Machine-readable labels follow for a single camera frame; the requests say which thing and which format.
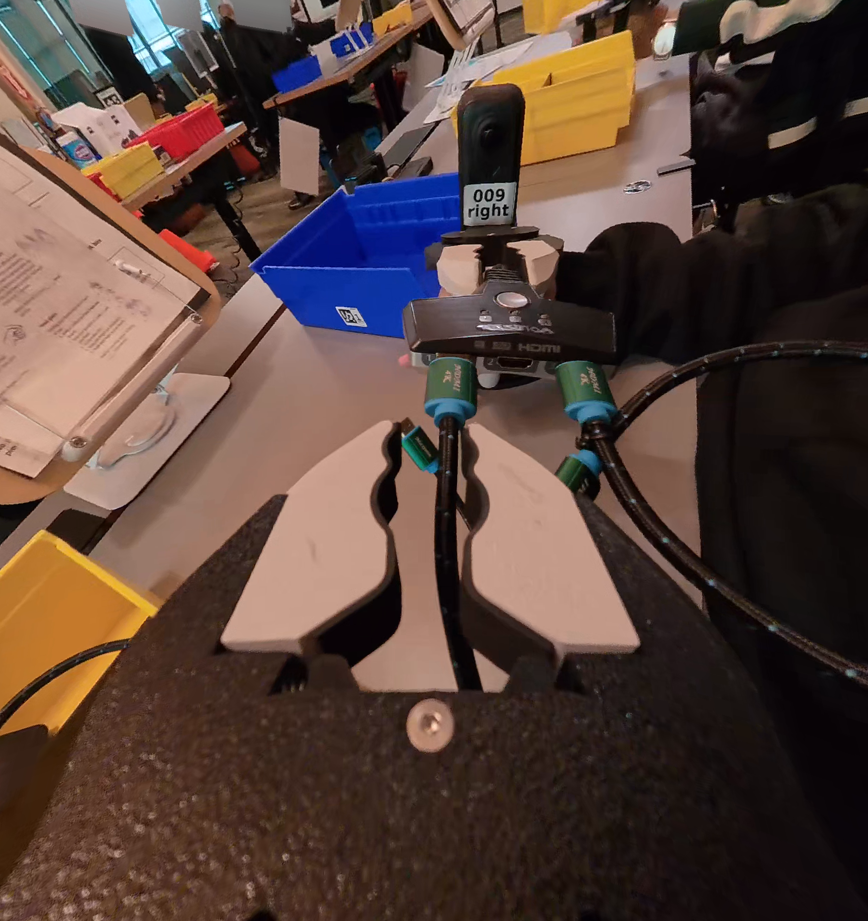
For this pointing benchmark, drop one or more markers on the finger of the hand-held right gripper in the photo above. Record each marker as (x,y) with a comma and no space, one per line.
(543,266)
(459,272)

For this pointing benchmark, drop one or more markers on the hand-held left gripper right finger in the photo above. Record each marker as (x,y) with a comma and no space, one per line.
(549,568)

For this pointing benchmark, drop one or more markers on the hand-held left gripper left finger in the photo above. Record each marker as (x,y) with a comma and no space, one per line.
(311,561)

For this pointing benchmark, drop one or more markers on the black video switch box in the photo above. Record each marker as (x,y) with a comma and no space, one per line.
(513,334)

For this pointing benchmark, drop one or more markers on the blue storage bin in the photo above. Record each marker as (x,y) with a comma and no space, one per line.
(311,295)

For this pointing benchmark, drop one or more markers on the person's right forearm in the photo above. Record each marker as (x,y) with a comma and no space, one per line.
(693,288)

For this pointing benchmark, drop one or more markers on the grey desk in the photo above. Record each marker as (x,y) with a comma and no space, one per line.
(318,388)

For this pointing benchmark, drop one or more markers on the white printed papers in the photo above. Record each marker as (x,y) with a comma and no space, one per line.
(470,72)

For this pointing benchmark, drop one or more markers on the black flat device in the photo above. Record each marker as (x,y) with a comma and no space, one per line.
(405,147)

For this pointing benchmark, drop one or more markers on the large yellow storage bin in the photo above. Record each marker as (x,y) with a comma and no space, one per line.
(578,108)

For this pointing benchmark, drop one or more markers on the small round metal object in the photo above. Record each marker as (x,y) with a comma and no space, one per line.
(637,187)

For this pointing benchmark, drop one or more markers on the brown table with black legs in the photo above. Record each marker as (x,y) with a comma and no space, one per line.
(347,72)
(189,169)

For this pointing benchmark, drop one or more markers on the blue tray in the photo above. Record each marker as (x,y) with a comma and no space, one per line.
(344,47)

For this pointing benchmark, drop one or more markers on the small blue bin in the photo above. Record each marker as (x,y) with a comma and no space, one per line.
(297,75)

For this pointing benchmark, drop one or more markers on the person's black jacket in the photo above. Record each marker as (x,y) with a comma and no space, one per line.
(801,504)

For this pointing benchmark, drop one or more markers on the red-orange plastic piece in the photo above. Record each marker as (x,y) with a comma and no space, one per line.
(189,252)

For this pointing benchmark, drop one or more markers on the document holder with instruction sheet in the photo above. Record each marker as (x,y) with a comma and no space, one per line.
(9,486)

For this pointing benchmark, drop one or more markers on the red plastic basket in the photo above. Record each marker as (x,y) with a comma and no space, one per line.
(178,133)

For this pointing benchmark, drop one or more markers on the black garment with pale stripes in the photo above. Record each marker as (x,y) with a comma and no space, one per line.
(801,72)

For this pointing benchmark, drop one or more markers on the white printed box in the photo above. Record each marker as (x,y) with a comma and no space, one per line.
(88,129)

